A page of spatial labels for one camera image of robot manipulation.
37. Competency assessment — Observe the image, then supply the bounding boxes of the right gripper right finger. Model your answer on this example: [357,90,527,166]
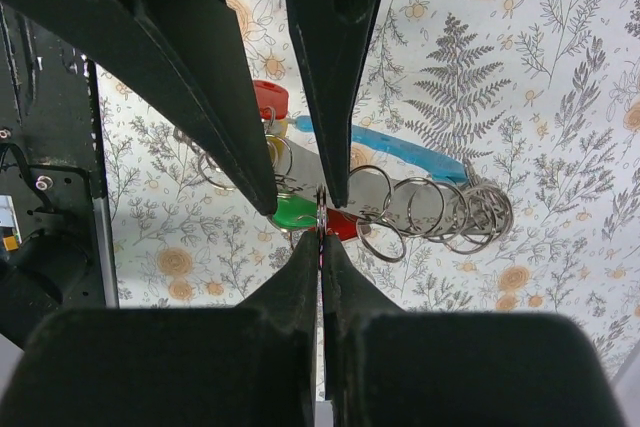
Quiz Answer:
[321,235,625,426]

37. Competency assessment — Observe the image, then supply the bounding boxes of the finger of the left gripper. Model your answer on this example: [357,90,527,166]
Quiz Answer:
[3,0,276,215]
[286,0,381,207]

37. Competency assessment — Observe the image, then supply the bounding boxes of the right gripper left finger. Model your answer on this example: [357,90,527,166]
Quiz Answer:
[1,232,319,426]

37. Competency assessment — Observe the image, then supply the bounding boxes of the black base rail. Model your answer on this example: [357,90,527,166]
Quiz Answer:
[1,5,118,347]

